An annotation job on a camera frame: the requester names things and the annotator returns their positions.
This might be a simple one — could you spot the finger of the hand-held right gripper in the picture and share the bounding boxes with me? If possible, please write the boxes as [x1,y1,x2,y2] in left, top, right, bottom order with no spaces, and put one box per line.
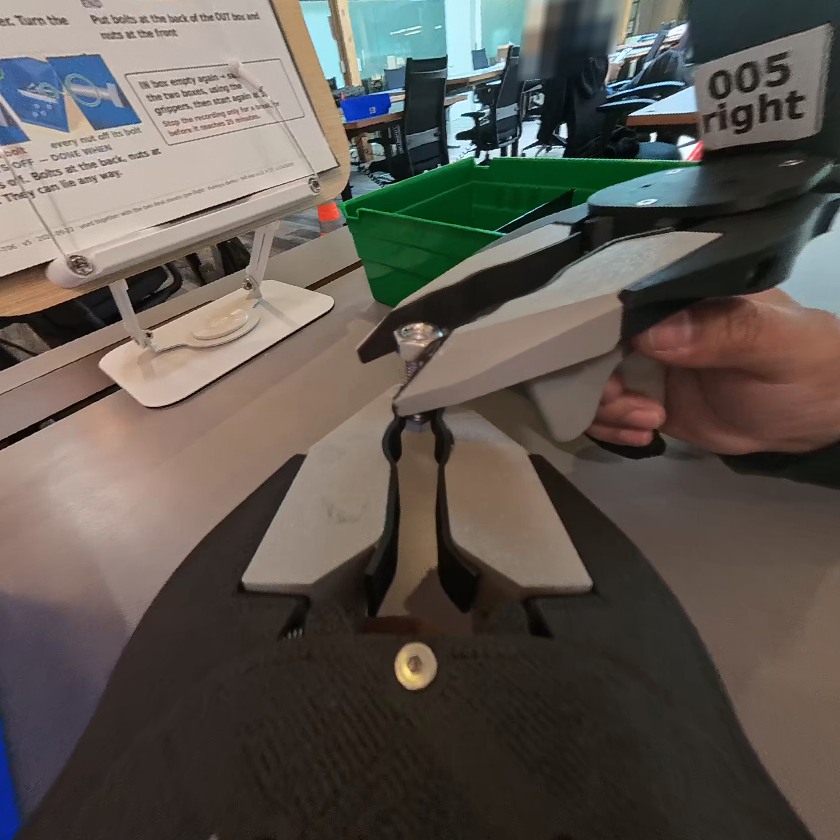
[392,230,724,443]
[356,225,586,364]

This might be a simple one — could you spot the small blue bin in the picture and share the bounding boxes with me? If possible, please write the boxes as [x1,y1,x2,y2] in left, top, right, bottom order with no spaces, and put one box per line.
[340,92,392,122]

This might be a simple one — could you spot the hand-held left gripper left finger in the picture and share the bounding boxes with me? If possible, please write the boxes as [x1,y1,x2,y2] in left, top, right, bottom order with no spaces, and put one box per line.
[241,387,403,618]

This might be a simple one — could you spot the printed instruction sheet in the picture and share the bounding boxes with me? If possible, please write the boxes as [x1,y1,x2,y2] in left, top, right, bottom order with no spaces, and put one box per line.
[0,0,339,277]

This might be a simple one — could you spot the green plastic bin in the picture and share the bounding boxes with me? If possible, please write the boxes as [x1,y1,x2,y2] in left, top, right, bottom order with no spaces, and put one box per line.
[338,156,700,308]

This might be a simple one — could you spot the person's right hand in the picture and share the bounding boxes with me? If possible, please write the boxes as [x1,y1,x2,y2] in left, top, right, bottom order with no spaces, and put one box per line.
[584,287,840,457]

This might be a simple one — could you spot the steel hex nut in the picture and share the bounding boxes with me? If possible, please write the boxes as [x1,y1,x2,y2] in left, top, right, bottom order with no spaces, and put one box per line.
[392,323,449,361]

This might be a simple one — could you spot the steel hex bolt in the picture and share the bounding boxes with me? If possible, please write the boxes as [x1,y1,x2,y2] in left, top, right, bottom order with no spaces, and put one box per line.
[397,322,437,435]

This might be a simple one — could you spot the black office chair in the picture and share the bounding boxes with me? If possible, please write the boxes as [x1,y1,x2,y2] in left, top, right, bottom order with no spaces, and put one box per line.
[402,56,450,175]
[459,42,522,158]

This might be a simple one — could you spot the blue plastic bin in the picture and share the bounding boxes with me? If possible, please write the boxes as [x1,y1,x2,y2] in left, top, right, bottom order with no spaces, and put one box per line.
[0,715,21,840]

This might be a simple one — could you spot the black bin divider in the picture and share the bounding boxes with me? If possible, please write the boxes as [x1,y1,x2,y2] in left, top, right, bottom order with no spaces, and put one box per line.
[492,189,595,234]

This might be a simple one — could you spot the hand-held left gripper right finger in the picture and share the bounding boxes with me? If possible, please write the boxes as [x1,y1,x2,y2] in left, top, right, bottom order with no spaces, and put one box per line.
[433,408,595,613]

